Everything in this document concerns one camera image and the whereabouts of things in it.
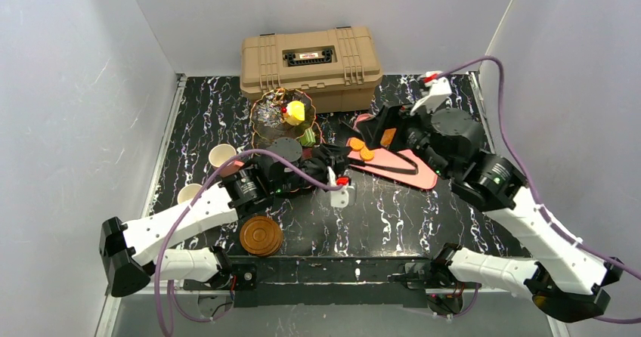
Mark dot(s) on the tan plastic toolbox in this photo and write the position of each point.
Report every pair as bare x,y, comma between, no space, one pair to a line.
338,69

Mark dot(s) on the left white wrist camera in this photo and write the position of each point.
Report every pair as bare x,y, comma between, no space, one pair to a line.
344,193

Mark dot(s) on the yellow mug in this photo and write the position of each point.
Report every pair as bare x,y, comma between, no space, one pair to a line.
187,193

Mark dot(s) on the plain orange biscuit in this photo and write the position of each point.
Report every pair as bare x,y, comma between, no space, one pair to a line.
388,137

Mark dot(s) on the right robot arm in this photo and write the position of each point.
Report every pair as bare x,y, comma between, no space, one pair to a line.
560,279

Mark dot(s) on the metal tongs black handle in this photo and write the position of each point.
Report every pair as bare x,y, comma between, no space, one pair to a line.
388,162

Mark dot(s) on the pink mug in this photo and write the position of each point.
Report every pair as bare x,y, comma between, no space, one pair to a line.
219,155

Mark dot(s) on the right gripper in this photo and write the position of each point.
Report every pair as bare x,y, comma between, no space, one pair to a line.
401,131

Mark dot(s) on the black three tier cake stand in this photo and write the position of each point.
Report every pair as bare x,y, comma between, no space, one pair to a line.
269,132

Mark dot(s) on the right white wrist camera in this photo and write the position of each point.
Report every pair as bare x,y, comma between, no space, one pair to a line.
434,90

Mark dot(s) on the stack of wooden coasters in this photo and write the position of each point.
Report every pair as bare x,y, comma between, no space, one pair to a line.
261,236

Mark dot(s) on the yellow roll cake with cherry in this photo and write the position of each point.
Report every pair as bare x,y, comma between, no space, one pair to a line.
293,113

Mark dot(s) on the yellow dotted biscuit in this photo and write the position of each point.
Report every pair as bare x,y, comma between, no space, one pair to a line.
356,144
366,154

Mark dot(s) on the pink serving tray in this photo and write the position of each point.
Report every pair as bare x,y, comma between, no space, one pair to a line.
426,180

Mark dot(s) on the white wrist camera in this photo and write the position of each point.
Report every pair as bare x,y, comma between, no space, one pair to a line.
434,90
344,193

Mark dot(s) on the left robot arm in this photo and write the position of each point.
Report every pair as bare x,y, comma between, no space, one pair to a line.
142,251

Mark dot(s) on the green layered cake slice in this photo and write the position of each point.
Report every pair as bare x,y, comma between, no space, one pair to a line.
308,138

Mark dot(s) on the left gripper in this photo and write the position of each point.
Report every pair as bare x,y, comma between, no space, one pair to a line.
320,162

